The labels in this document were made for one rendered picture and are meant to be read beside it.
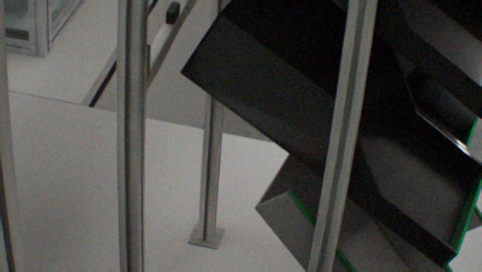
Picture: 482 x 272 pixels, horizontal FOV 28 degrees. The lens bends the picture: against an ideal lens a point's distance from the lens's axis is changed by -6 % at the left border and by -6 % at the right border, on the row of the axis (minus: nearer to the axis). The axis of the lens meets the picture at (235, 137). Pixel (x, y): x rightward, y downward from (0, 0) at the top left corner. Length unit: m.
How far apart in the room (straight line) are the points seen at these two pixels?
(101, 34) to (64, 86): 0.17
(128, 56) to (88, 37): 0.94
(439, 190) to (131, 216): 0.28
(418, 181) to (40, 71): 0.88
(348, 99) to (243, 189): 0.67
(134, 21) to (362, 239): 0.36
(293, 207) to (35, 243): 0.53
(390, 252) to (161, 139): 0.56
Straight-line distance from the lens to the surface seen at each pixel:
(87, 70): 1.64
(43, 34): 1.65
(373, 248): 1.01
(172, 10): 0.88
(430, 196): 0.90
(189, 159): 1.45
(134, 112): 0.80
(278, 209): 0.88
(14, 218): 0.37
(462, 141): 0.99
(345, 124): 0.77
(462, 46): 0.81
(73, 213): 1.36
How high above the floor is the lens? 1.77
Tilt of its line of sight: 38 degrees down
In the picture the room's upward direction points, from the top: 5 degrees clockwise
